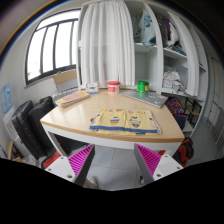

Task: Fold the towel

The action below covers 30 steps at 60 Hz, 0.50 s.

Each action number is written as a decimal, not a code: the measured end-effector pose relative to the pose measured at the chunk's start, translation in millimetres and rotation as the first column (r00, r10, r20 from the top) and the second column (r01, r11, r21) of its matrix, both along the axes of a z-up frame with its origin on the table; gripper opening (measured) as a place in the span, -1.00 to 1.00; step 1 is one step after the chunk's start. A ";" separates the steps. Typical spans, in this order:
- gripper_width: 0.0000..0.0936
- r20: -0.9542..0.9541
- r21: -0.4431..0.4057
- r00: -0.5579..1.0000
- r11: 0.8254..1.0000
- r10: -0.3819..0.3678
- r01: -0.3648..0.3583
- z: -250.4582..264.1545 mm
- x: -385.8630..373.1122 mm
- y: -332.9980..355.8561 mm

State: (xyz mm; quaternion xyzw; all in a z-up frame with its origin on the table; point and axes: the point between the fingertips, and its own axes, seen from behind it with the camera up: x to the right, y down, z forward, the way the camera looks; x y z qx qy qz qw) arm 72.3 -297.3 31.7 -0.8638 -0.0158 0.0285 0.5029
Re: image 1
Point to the white jar with red lid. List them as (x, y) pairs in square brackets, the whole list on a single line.
[(113, 87)]

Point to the red and black backpack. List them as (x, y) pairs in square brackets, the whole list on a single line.
[(186, 151)]

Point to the dark-framed window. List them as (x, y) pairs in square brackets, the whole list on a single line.
[(53, 46)]

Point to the black soft bag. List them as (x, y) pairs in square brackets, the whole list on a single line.
[(40, 126)]

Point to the grey laptop with stickers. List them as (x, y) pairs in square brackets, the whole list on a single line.
[(146, 97)]

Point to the blue wall poster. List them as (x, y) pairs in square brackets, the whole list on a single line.
[(6, 98)]

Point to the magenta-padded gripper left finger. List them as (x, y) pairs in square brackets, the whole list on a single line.
[(61, 166)]

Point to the cardboard box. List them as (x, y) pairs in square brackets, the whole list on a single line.
[(65, 78)]

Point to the white shelf unit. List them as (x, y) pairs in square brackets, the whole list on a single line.
[(173, 60)]

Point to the yellow patterned towel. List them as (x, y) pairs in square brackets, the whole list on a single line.
[(125, 121)]

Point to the colourful patterned bag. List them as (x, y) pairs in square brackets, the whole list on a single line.
[(175, 106)]

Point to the beige book with pink cover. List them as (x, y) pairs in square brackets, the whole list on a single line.
[(71, 98)]

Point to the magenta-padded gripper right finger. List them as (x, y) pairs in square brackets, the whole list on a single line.
[(165, 166)]

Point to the white curtain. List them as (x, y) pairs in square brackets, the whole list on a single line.
[(106, 43)]

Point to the green round jar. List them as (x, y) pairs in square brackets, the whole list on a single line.
[(143, 87)]

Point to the small white card box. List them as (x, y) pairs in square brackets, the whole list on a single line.
[(92, 88)]

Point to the red bag under table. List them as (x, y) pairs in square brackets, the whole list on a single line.
[(51, 160)]

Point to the black frame wooden stool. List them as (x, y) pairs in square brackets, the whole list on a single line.
[(193, 111)]

